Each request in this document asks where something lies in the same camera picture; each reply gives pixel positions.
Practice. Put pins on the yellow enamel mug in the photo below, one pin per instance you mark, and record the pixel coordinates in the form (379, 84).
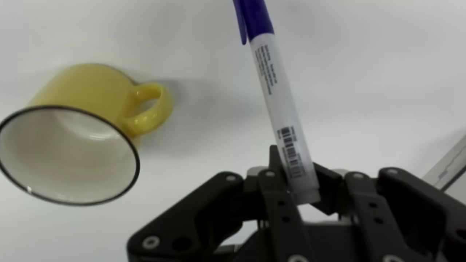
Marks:
(92, 96)

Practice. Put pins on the white marker pen blue cap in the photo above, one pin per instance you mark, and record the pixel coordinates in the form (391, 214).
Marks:
(282, 106)

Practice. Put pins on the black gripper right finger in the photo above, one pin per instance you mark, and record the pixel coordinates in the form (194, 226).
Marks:
(413, 213)

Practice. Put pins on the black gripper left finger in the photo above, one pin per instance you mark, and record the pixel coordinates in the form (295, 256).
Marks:
(219, 218)

